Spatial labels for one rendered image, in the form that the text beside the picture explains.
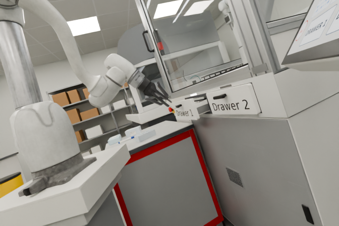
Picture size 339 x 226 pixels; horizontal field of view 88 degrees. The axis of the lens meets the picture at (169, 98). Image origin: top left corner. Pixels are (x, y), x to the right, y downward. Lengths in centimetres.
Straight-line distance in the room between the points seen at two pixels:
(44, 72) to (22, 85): 469
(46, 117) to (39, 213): 27
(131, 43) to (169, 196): 140
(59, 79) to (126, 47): 380
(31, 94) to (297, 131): 99
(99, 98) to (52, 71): 466
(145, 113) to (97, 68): 374
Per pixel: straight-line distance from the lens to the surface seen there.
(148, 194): 117
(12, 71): 97
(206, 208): 135
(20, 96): 94
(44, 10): 94
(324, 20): 36
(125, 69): 93
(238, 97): 72
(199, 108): 92
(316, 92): 75
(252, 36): 63
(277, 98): 63
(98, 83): 93
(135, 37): 192
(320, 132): 75
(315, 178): 74
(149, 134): 119
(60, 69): 553
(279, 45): 66
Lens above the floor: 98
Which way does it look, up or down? 1 degrees down
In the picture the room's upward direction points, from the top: 19 degrees counter-clockwise
